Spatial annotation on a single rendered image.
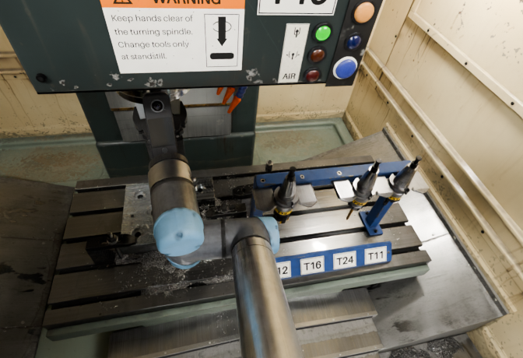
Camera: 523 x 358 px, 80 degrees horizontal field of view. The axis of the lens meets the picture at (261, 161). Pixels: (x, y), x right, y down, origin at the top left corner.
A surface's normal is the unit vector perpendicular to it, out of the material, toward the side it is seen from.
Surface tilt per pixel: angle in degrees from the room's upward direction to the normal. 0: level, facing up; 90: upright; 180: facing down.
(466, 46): 90
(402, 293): 24
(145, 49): 90
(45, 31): 90
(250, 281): 35
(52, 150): 0
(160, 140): 63
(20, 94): 90
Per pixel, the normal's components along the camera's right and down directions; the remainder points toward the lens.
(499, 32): -0.98, 0.08
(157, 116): 0.33, 0.34
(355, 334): 0.22, -0.67
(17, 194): 0.48, -0.65
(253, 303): -0.39, -0.83
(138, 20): 0.19, 0.74
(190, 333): -0.04, -0.65
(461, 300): -0.32, -0.57
